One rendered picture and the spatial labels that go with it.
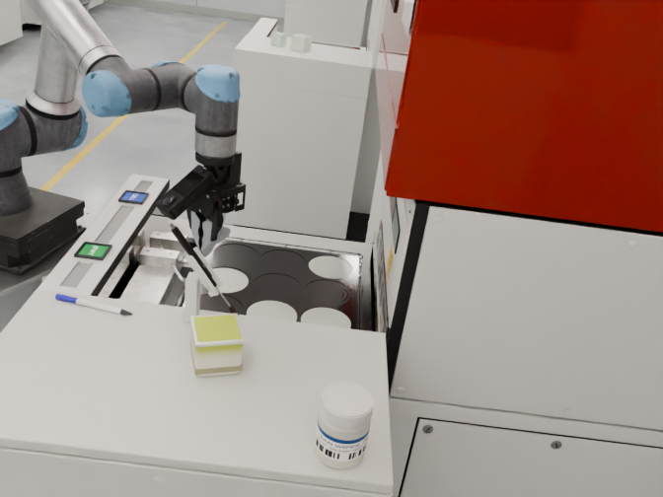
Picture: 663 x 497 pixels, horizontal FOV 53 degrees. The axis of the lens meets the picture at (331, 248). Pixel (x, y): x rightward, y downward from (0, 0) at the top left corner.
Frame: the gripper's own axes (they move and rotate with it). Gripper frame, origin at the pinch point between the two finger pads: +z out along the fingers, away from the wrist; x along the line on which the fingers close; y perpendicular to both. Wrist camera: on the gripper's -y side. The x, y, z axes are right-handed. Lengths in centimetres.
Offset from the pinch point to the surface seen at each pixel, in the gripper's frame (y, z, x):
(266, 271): 16.1, 9.1, -2.6
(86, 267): -17.2, 3.8, 12.8
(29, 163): 100, 98, 276
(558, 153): 23, -34, -54
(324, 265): 28.3, 9.1, -8.6
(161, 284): -2.6, 11.3, 9.3
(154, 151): 174, 97, 256
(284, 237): 42.1, 16.9, 16.4
